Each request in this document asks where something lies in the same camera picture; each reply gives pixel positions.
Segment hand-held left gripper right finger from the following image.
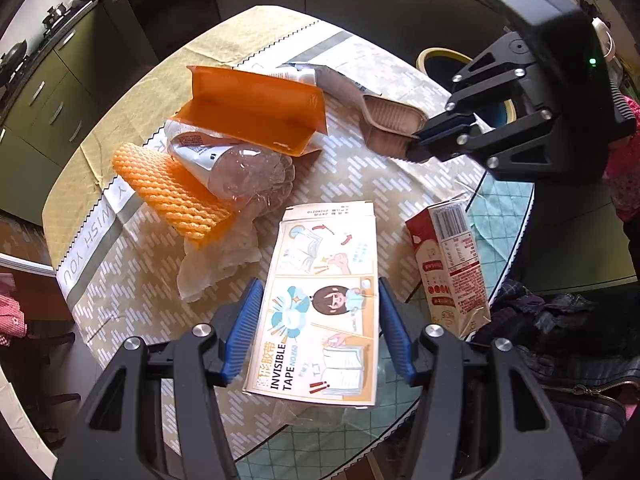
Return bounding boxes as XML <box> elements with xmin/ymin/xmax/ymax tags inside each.
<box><xmin>377</xmin><ymin>277</ymin><xmax>583</xmax><ymax>480</ymax></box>

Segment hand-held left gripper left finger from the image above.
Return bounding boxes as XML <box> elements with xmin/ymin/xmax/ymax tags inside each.
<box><xmin>52</xmin><ymin>277</ymin><xmax>266</xmax><ymax>480</ymax></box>

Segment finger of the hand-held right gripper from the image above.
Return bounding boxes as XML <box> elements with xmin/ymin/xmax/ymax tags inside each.
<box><xmin>406</xmin><ymin>109</ymin><xmax>569</xmax><ymax>177</ymax></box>
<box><xmin>412</xmin><ymin>32</ymin><xmax>540</xmax><ymax>139</ymax></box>

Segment yellow rimmed trash bin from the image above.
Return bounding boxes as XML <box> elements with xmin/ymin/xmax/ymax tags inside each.
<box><xmin>416</xmin><ymin>47</ymin><xmax>518</xmax><ymax>128</ymax></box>

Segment thin white plastic bag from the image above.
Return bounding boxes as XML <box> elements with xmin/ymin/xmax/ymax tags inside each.
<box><xmin>177</xmin><ymin>205</ymin><xmax>263</xmax><ymax>303</ymax></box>

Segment red milk carton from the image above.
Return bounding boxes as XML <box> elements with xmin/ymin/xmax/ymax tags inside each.
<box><xmin>404</xmin><ymin>197</ymin><xmax>493</xmax><ymax>339</ymax></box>

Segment illustrated cardboard tape box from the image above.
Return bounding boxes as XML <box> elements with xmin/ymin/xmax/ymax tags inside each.
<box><xmin>242</xmin><ymin>201</ymin><xmax>379</xmax><ymax>408</ymax></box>

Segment brown plastic food tray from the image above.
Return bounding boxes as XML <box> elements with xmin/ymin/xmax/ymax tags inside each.
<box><xmin>361</xmin><ymin>94</ymin><xmax>428</xmax><ymax>158</ymax></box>

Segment grey carton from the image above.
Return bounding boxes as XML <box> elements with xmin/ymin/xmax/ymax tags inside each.
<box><xmin>280</xmin><ymin>62</ymin><xmax>383</xmax><ymax>111</ymax></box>

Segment orange foam net sleeve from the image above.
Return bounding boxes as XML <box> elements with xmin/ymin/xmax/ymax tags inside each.
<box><xmin>111</xmin><ymin>142</ymin><xmax>237</xmax><ymax>252</ymax></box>

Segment clear plastic bottle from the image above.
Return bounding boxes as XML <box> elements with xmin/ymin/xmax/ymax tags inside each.
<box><xmin>165</xmin><ymin>117</ymin><xmax>296</xmax><ymax>211</ymax></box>

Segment white paper packet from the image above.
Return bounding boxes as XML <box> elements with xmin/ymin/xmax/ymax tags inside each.
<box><xmin>235</xmin><ymin>60</ymin><xmax>318</xmax><ymax>87</ymax></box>

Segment orange cardboard box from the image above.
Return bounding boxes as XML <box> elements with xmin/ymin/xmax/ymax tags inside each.
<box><xmin>167</xmin><ymin>65</ymin><xmax>328</xmax><ymax>157</ymax></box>

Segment patterned tablecloth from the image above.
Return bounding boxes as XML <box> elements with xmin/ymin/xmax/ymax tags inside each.
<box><xmin>42</xmin><ymin>5</ymin><xmax>536</xmax><ymax>466</ymax></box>

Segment person's pink patterned clothing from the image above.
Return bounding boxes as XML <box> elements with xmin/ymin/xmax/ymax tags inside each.
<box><xmin>602</xmin><ymin>77</ymin><xmax>640</xmax><ymax>223</ymax></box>

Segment dark quilted jacket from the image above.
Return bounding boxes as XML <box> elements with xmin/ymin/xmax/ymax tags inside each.
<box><xmin>470</xmin><ymin>280</ymin><xmax>640</xmax><ymax>480</ymax></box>

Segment dark wooden chair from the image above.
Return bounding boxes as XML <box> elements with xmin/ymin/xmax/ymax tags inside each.
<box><xmin>0</xmin><ymin>330</ymin><xmax>83</xmax><ymax>441</ymax></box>

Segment green lower kitchen cabinets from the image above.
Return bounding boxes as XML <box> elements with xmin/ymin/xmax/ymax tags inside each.
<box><xmin>0</xmin><ymin>0</ymin><xmax>161</xmax><ymax>226</ymax></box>

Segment black wok with lid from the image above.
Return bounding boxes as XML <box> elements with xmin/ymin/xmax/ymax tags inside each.
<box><xmin>0</xmin><ymin>40</ymin><xmax>29</xmax><ymax>75</ymax></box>

